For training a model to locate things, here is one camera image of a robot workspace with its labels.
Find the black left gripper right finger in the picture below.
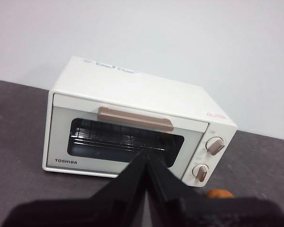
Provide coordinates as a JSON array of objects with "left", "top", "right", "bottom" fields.
[{"left": 145, "top": 151, "right": 284, "bottom": 227}]

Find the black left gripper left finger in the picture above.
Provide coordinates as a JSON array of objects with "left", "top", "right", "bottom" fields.
[{"left": 2, "top": 150, "right": 147, "bottom": 227}]

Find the white oven knob brown pointer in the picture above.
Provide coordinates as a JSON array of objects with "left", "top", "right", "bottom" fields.
[
  {"left": 191, "top": 163, "right": 210, "bottom": 183},
  {"left": 206, "top": 136, "right": 226, "bottom": 156}
]

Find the white toaster oven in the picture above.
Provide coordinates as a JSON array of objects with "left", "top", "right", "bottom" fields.
[{"left": 41, "top": 56, "right": 238, "bottom": 189}]

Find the brown potato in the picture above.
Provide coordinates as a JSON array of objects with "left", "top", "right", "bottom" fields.
[{"left": 206, "top": 188, "right": 235, "bottom": 199}]

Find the metal wire oven rack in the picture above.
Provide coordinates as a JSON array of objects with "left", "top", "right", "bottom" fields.
[{"left": 70, "top": 119, "right": 180, "bottom": 154}]

